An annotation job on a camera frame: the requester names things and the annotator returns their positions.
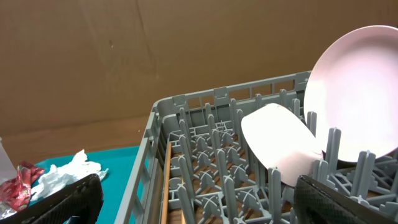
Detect red foil wrapper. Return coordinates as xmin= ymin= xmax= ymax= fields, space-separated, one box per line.
xmin=1 ymin=161 xmax=45 ymax=220

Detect clear plastic bin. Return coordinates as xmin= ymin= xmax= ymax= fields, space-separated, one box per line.
xmin=0 ymin=138 xmax=17 ymax=184

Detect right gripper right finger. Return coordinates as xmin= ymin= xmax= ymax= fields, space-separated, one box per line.
xmin=293 ymin=175 xmax=395 ymax=224

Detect white napkin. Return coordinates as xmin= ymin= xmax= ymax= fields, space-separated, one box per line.
xmin=30 ymin=149 xmax=109 ymax=201

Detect large white plate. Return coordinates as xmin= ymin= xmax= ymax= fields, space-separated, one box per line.
xmin=303 ymin=25 xmax=397 ymax=162

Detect wooden chopstick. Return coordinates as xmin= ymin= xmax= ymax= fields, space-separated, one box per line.
xmin=160 ymin=143 xmax=172 ymax=224

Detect small pink bowl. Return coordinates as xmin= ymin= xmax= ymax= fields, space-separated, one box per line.
xmin=241 ymin=103 xmax=323 ymax=187

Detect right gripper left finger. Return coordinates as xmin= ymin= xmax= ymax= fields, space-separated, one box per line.
xmin=1 ymin=174 xmax=104 ymax=224

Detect teal serving tray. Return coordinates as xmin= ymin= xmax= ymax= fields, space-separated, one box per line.
xmin=29 ymin=145 xmax=150 ymax=224

